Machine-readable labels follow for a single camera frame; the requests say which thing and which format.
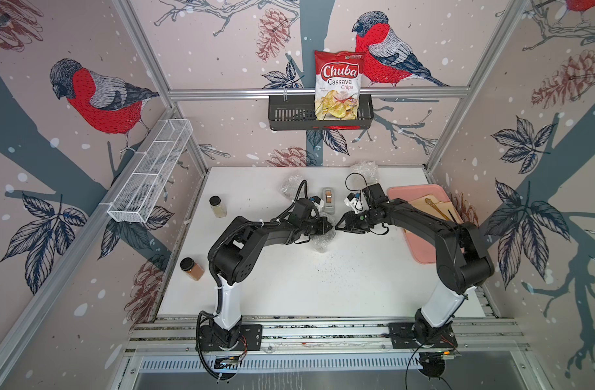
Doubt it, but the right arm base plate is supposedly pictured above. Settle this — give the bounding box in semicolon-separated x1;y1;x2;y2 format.
387;321;458;349

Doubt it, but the black wire wall basket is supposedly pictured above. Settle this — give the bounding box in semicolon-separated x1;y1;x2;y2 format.
267;93;376;132

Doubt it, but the horizontal aluminium frame bar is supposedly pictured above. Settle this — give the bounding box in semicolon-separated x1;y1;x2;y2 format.
167;86;471;102

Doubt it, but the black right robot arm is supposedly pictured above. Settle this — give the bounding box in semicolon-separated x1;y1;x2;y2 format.
335;199;494;345

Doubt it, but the glass jar black lid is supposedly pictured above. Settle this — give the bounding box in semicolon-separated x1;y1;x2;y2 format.
209;195;227;218

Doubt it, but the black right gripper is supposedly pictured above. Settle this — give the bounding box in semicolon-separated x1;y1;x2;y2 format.
332;209;376;234

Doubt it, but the red cassava chips bag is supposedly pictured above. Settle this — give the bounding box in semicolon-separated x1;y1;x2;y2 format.
315;50;364;124

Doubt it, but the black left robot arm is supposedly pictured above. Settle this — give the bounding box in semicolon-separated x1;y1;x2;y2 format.
207;215;333;349

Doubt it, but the white mesh wall shelf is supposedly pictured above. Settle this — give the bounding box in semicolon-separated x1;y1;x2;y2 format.
107;119;193;224

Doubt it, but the gold spoon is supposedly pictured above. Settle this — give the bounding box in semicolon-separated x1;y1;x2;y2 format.
425;198;452;221

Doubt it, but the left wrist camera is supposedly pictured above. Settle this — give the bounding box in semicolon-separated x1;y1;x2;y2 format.
292;196;324;219

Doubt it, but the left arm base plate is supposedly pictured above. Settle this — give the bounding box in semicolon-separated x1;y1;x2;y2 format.
196;323;263;353

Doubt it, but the pink plastic tray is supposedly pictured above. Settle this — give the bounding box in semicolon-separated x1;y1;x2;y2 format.
387;185;450;264

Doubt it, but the orange bottle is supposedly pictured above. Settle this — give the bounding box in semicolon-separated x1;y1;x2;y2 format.
180;258;205;281

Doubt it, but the bubble wrap sheet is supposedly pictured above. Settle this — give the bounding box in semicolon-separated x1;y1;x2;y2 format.
280;173;304;200
310;228;337;253
350;161;380;185

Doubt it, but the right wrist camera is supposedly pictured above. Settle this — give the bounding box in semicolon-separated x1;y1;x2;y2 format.
344;184;389;214

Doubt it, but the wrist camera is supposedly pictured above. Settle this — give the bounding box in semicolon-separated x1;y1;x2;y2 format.
292;196;324;219
344;184;389;214

